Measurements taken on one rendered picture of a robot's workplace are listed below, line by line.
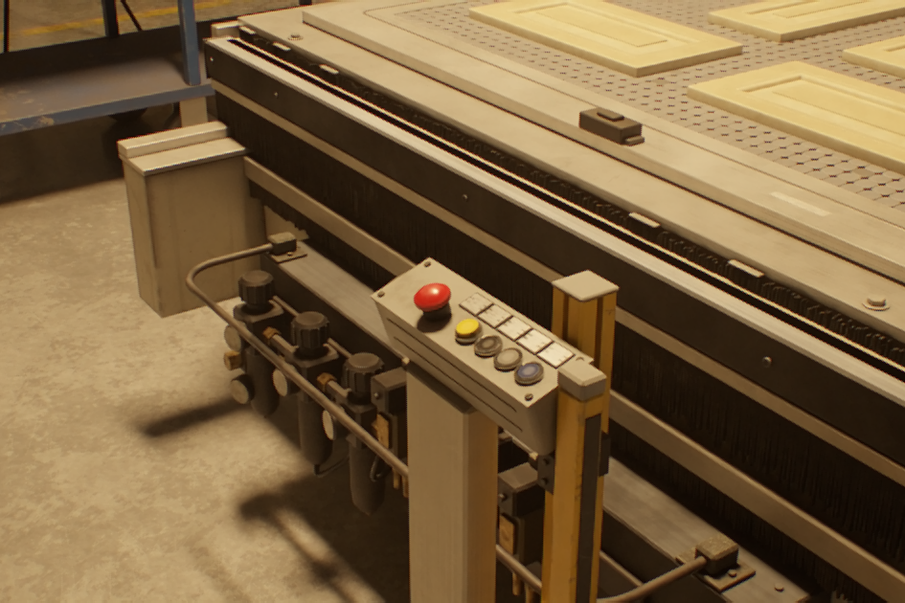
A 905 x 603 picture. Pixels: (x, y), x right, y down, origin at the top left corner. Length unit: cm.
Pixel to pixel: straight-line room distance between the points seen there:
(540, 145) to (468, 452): 75
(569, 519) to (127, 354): 208
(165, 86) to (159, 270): 162
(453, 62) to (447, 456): 107
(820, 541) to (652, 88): 91
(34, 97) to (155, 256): 164
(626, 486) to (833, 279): 41
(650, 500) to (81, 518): 129
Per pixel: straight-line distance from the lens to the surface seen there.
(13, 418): 304
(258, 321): 237
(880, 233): 171
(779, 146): 198
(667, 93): 219
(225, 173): 266
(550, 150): 198
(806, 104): 213
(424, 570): 154
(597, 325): 128
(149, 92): 418
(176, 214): 264
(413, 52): 239
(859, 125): 206
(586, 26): 251
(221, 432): 287
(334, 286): 231
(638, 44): 240
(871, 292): 160
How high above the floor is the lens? 153
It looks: 27 degrees down
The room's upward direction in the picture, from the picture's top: straight up
